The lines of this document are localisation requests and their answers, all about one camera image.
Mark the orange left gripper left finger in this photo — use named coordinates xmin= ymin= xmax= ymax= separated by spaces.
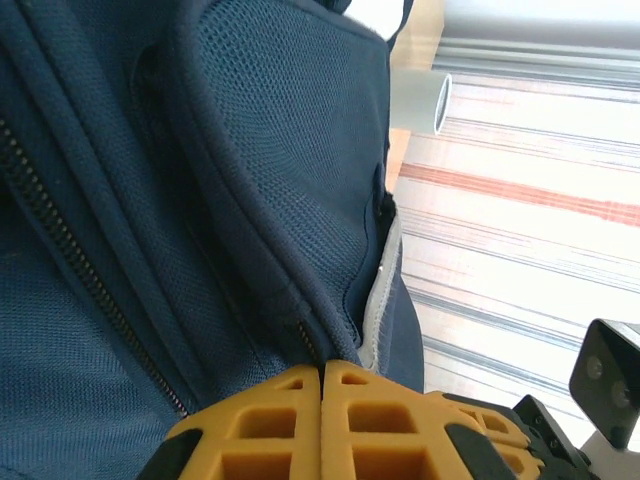
xmin=142 ymin=363 xmax=322 ymax=480

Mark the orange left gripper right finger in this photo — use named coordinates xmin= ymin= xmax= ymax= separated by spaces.
xmin=322 ymin=359 xmax=517 ymax=480

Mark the navy blue backpack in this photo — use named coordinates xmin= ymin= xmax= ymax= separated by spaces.
xmin=0 ymin=0 xmax=426 ymax=480

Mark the translucent corrugated side panel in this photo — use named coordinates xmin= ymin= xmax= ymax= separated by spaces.
xmin=389 ymin=74 xmax=640 ymax=451

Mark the grey plastic cup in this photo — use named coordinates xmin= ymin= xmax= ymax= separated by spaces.
xmin=389 ymin=67 xmax=454 ymax=137

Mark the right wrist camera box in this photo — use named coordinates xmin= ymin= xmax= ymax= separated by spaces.
xmin=568 ymin=317 xmax=640 ymax=480

